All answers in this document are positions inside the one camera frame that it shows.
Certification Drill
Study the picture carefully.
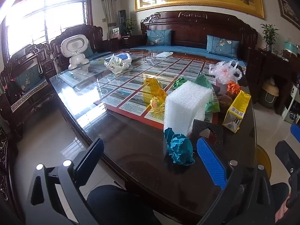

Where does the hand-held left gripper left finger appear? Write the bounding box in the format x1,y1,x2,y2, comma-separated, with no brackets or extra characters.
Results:
25,138,105,225

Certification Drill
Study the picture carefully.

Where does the yellow carton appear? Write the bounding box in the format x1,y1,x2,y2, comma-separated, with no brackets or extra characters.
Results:
222,89,252,134

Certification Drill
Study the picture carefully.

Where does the green crumpled paper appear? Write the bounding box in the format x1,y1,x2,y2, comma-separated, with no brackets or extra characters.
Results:
173,77,188,89

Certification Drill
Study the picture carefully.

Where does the black tower speaker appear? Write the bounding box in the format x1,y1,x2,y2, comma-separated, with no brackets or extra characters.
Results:
118,10,127,37

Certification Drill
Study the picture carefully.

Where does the orange crumpled paper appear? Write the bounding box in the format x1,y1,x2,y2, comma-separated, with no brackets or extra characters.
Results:
227,80,242,95

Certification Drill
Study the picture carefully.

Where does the barred window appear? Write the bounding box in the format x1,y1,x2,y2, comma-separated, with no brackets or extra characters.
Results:
5,0,92,59

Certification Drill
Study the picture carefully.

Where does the blue floral cushion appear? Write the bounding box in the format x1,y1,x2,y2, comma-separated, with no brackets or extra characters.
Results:
17,66,44,92
146,29,172,47
205,35,239,56

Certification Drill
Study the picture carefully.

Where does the yellow translucent figurine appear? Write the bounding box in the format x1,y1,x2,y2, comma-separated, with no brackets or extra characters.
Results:
143,76,168,113

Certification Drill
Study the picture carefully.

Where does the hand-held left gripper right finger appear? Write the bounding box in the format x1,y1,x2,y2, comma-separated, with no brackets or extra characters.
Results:
196,137,276,225

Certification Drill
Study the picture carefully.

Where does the person's leg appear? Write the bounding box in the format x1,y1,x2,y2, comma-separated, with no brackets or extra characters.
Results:
269,182,290,225
87,185,162,225

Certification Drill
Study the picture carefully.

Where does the patterned curtain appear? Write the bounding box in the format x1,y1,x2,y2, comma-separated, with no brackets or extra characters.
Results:
100,0,120,39

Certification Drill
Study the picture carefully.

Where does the teal crumpled paper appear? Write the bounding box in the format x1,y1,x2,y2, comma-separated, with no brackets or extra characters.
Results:
164,127,196,166

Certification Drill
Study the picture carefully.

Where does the dark wooden side table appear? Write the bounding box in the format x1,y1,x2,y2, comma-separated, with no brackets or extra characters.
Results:
247,48,298,115

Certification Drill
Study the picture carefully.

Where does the person's left leg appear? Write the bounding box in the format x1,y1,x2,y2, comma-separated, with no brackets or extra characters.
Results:
87,185,162,225

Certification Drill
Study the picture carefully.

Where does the white printed plastic bag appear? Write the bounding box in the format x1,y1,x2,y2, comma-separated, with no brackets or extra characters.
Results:
104,53,133,75

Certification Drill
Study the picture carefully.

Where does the green plastic bag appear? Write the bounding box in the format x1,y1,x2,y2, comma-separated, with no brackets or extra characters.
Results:
194,72,221,114

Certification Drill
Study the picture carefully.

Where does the blue armchair seat pad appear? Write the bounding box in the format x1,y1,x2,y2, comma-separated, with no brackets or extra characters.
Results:
9,80,51,113

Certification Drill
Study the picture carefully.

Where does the white robot toy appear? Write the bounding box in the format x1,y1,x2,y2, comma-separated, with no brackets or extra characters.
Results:
60,34,91,70

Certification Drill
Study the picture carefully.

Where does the yellow round bin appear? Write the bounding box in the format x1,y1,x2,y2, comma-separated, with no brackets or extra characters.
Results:
255,144,272,180

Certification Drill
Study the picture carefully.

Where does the bamboo plant in vase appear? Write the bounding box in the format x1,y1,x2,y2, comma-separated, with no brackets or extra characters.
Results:
260,23,279,52

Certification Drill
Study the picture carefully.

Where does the person's right hand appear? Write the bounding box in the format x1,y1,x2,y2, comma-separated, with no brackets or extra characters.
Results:
275,200,300,225

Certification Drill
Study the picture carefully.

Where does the blue sofa seat pad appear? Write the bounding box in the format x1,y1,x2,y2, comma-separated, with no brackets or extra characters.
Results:
130,44,246,67

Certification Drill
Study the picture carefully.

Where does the small wooden corner table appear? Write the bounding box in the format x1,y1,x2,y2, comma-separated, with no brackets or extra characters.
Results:
109,34,147,52

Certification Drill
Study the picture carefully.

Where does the black foam piece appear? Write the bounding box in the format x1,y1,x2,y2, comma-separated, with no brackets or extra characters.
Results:
191,119,227,149

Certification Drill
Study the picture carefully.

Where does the teal round container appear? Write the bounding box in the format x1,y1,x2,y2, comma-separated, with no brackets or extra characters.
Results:
282,40,300,58

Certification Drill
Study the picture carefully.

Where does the white toy rack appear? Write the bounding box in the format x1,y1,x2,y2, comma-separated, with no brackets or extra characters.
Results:
281,82,300,125

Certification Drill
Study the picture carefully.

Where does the green beige pet carrier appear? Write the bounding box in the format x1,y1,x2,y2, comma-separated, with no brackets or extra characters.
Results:
258,77,280,108

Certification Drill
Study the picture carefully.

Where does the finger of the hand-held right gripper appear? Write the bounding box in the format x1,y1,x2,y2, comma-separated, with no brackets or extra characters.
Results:
290,123,300,143
275,140,300,176

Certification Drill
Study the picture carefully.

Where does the clear pink plastic bag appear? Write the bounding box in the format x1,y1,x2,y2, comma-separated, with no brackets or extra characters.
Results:
208,60,242,85

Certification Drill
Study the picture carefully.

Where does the carved wooden sofa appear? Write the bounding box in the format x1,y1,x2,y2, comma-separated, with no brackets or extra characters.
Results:
141,11,258,75

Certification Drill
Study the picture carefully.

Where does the person's right leg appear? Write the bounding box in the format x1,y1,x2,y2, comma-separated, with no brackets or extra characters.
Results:
269,182,290,225

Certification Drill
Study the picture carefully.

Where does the printed picture sheet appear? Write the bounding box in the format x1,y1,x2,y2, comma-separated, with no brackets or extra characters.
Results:
58,53,221,128

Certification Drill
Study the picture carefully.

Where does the dark framed wall hanging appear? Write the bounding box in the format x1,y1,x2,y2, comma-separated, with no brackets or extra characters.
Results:
276,0,298,25

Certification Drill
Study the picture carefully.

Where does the carved wooden armchair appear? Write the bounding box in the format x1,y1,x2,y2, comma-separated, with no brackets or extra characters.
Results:
0,43,57,136
50,25,112,72

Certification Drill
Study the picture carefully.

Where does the carved wooden coffee table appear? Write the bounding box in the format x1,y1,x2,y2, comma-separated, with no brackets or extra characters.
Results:
49,49,257,218

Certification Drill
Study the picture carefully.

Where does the blue crumpled plastic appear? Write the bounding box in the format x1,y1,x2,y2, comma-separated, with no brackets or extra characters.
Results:
116,53,131,62

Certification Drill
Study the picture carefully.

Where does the white foam block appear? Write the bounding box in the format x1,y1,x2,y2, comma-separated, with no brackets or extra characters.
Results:
163,80,213,136

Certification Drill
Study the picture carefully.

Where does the green potted plant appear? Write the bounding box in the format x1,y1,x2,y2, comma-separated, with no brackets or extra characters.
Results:
123,17,136,37

